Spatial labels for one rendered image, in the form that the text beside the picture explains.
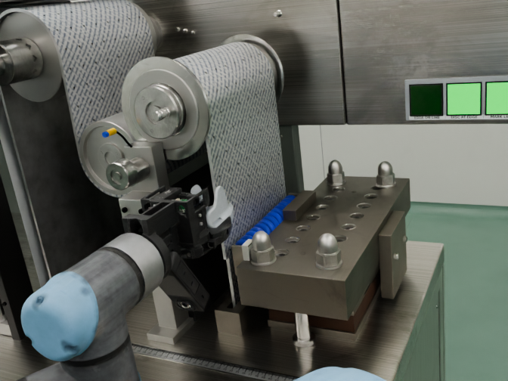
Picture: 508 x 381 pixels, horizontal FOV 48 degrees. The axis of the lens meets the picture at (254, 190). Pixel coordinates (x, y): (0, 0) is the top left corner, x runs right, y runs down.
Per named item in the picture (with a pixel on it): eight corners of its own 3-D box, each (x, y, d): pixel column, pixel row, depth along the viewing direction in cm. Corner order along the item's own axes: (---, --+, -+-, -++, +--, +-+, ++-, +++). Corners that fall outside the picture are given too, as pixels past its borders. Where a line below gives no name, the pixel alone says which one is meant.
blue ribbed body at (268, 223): (233, 261, 87) (230, 241, 86) (287, 209, 105) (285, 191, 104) (253, 264, 85) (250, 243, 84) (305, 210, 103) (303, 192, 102)
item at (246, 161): (223, 259, 86) (205, 140, 80) (284, 202, 105) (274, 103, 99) (226, 259, 86) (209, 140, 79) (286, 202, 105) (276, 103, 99)
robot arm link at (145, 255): (150, 311, 63) (94, 301, 67) (173, 290, 67) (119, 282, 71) (137, 249, 61) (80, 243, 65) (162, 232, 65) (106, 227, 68)
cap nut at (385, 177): (373, 187, 104) (372, 164, 103) (378, 181, 107) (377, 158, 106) (393, 188, 102) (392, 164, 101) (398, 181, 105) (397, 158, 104)
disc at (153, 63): (131, 158, 86) (112, 59, 81) (132, 157, 86) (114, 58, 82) (215, 162, 80) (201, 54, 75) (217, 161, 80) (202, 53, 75)
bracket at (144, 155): (146, 342, 89) (106, 153, 79) (168, 320, 94) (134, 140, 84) (172, 347, 87) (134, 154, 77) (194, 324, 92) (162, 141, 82)
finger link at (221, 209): (243, 175, 82) (209, 198, 75) (248, 213, 84) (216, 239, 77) (224, 175, 84) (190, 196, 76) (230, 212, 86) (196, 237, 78)
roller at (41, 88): (8, 103, 95) (-14, 16, 91) (106, 75, 116) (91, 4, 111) (71, 100, 89) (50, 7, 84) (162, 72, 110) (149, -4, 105)
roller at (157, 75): (136, 148, 85) (122, 70, 81) (221, 109, 106) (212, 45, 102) (202, 150, 79) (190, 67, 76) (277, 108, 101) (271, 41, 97)
